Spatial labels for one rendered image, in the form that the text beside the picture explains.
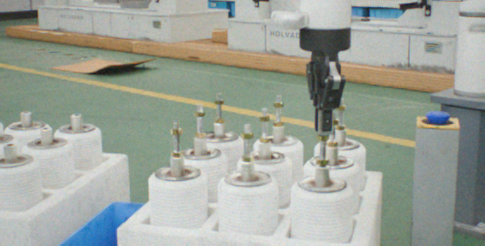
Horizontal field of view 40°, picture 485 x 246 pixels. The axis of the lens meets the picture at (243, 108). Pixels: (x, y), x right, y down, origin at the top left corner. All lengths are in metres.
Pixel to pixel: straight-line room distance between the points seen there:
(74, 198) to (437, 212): 0.65
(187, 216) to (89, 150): 0.39
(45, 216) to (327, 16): 0.59
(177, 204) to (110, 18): 3.84
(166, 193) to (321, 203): 0.24
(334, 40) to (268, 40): 2.82
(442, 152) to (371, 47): 2.23
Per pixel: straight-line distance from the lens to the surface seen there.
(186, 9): 4.46
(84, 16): 5.10
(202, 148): 1.19
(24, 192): 1.20
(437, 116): 1.18
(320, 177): 1.02
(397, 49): 3.30
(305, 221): 1.01
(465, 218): 1.55
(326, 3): 0.95
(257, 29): 3.81
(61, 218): 1.24
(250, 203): 1.02
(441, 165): 1.18
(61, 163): 1.30
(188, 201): 1.06
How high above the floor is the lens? 0.59
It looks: 12 degrees down
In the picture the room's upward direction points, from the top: 1 degrees counter-clockwise
